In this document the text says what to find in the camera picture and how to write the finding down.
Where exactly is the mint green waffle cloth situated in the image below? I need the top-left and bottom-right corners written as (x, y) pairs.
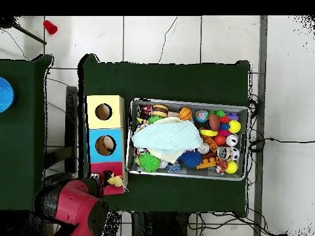
top-left (130, 120), bottom-right (204, 151)

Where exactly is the yellow plush duck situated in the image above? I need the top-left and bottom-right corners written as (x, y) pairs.
top-left (106, 173), bottom-right (124, 187)

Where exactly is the metal mesh bin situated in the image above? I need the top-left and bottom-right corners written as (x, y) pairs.
top-left (124, 98), bottom-right (251, 182)

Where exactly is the toy hamburger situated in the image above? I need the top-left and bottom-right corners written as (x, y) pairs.
top-left (151, 104), bottom-right (169, 118)

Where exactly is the cream waffle cloth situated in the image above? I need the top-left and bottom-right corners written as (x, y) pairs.
top-left (147, 116), bottom-right (185, 164)

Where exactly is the orange toy basketball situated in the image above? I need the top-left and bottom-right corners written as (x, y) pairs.
top-left (177, 106), bottom-right (193, 122)

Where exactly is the green spiky ball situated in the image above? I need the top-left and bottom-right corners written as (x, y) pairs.
top-left (137, 151), bottom-right (161, 173)

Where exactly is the globe print ball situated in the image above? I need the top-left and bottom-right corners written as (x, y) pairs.
top-left (194, 109), bottom-right (210, 124)

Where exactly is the brown toy football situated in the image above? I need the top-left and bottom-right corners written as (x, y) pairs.
top-left (207, 113), bottom-right (221, 132)

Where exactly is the plain orange-red ball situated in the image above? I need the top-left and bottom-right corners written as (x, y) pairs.
top-left (213, 134), bottom-right (226, 147)

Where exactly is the orange striped plush tiger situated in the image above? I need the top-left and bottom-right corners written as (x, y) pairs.
top-left (213, 157), bottom-right (228, 174)

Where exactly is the yellow smiley ball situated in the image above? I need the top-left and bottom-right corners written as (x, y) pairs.
top-left (228, 119), bottom-right (242, 134)

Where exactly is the grey round base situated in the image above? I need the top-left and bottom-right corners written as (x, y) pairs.
top-left (42, 171), bottom-right (73, 190)

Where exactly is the dark green side tablecloth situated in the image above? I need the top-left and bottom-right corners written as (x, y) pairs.
top-left (0, 53), bottom-right (57, 213)

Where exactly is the red plastic cup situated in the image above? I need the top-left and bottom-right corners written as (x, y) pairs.
top-left (42, 20), bottom-right (58, 35)

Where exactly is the blue bowl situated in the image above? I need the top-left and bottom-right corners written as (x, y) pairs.
top-left (0, 77), bottom-right (15, 114)

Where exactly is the black tripod leg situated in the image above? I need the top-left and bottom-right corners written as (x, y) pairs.
top-left (0, 16), bottom-right (47, 45)

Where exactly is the black furniture frame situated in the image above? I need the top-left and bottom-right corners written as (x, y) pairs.
top-left (44, 85), bottom-right (79, 173)

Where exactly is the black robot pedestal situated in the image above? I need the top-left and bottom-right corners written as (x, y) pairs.
top-left (131, 211), bottom-right (190, 236)

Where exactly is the black cable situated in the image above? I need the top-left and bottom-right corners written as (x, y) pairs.
top-left (249, 137), bottom-right (315, 151)

